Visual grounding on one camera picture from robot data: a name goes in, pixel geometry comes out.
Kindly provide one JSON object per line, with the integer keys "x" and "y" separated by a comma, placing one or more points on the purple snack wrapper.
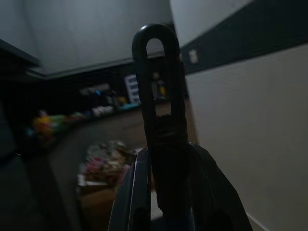
{"x": 96, "y": 164}

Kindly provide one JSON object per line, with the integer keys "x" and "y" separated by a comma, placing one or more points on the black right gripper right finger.
{"x": 216, "y": 187}

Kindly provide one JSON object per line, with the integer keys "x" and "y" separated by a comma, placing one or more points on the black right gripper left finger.
{"x": 130, "y": 192}

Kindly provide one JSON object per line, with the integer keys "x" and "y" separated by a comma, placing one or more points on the white blue striped box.
{"x": 131, "y": 87}

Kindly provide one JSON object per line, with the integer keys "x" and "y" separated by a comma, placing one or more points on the yellow green toy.
{"x": 45, "y": 125}

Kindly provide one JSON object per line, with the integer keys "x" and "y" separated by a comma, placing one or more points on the white wall plate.
{"x": 193, "y": 56}

